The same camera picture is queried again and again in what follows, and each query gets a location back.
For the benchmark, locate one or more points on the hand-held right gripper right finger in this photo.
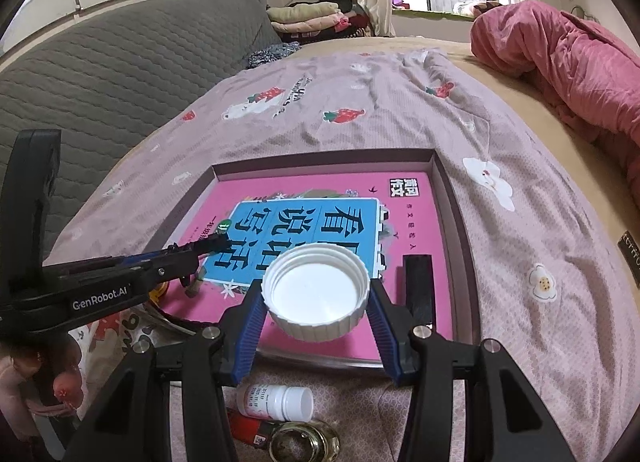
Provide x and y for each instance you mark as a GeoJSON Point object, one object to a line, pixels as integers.
{"type": "Point", "coordinates": [385, 337]}

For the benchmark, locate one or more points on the multicoloured folded blanket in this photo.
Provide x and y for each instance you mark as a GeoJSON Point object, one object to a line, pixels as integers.
{"type": "Point", "coordinates": [475, 8]}

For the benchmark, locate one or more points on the beige folded blanket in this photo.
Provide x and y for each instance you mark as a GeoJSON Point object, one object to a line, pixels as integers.
{"type": "Point", "coordinates": [300, 11]}

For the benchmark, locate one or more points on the glass jar with dark lid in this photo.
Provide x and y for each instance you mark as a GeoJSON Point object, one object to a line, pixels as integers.
{"type": "Point", "coordinates": [305, 444]}

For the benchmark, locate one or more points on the dark grey shallow box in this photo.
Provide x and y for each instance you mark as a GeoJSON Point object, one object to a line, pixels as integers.
{"type": "Point", "coordinates": [460, 242]}

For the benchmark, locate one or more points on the black and gold lipstick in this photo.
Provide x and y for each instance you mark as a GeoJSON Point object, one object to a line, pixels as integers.
{"type": "Point", "coordinates": [417, 287]}

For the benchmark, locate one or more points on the black mattress label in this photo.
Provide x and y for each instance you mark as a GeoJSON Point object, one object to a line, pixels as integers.
{"type": "Point", "coordinates": [631, 257]}

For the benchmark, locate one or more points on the pink folded blanket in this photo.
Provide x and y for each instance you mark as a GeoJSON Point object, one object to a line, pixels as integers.
{"type": "Point", "coordinates": [315, 22]}

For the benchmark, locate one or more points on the pink book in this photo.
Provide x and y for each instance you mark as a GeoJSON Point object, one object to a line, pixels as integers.
{"type": "Point", "coordinates": [410, 222]}

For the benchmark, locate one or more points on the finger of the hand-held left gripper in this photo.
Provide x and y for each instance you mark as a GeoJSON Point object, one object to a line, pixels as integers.
{"type": "Point", "coordinates": [142, 257]}
{"type": "Point", "coordinates": [170, 271]}

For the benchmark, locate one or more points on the white bottle cap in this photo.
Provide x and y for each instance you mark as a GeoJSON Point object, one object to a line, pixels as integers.
{"type": "Point", "coordinates": [315, 302]}

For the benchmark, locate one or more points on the grey quilted headboard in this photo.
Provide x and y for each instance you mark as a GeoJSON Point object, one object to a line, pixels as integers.
{"type": "Point", "coordinates": [125, 82]}

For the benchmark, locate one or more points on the white pill bottle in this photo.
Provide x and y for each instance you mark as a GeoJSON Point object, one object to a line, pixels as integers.
{"type": "Point", "coordinates": [280, 402]}

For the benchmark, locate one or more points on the dark patterned cloth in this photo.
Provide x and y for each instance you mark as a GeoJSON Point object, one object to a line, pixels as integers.
{"type": "Point", "coordinates": [272, 53]}

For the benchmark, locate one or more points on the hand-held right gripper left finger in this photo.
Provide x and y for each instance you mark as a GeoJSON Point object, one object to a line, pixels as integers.
{"type": "Point", "coordinates": [250, 332]}

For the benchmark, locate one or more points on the dark red clothes pile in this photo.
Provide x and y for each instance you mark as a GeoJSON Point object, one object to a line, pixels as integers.
{"type": "Point", "coordinates": [357, 24]}

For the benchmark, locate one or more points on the pink quilt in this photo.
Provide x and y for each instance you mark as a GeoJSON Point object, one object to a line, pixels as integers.
{"type": "Point", "coordinates": [575, 57]}

